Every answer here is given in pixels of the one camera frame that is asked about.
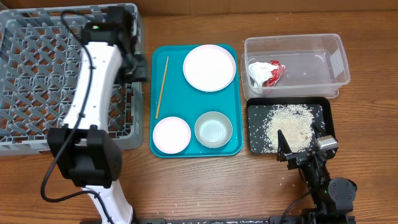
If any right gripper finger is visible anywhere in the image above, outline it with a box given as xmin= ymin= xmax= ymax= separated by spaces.
xmin=277 ymin=130 xmax=292 ymax=161
xmin=312 ymin=122 xmax=328 ymax=139

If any wooden chopstick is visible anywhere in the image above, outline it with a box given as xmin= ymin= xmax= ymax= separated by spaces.
xmin=155 ymin=56 xmax=169 ymax=119

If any red wrapper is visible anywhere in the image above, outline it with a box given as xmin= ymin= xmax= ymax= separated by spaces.
xmin=263 ymin=60 xmax=286 ymax=87

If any small pink-rimmed plate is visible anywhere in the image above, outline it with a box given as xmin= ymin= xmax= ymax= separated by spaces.
xmin=152 ymin=116 xmax=192 ymax=154

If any grey bowl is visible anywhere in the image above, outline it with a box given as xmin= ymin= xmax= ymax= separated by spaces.
xmin=194 ymin=111 xmax=233 ymax=148

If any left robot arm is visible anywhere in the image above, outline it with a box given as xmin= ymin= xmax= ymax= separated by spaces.
xmin=40 ymin=6 xmax=148 ymax=223

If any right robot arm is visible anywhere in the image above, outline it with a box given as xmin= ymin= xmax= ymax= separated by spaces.
xmin=273 ymin=123 xmax=358 ymax=223

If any black waste tray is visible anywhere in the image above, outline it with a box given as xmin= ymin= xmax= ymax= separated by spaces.
xmin=246 ymin=96 xmax=338 ymax=159

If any grey dishwasher rack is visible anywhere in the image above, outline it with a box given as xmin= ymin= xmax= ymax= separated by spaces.
xmin=0 ymin=3 xmax=146 ymax=156

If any rice pile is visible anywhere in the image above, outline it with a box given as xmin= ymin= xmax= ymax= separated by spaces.
xmin=247 ymin=105 xmax=325 ymax=154

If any teal plastic tray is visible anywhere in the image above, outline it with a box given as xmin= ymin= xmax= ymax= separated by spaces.
xmin=149 ymin=45 xmax=244 ymax=158

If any large white plate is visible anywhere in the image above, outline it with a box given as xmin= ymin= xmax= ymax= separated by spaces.
xmin=183 ymin=44 xmax=236 ymax=92

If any clear plastic container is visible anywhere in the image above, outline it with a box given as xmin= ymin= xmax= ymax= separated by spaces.
xmin=241 ymin=34 xmax=351 ymax=100

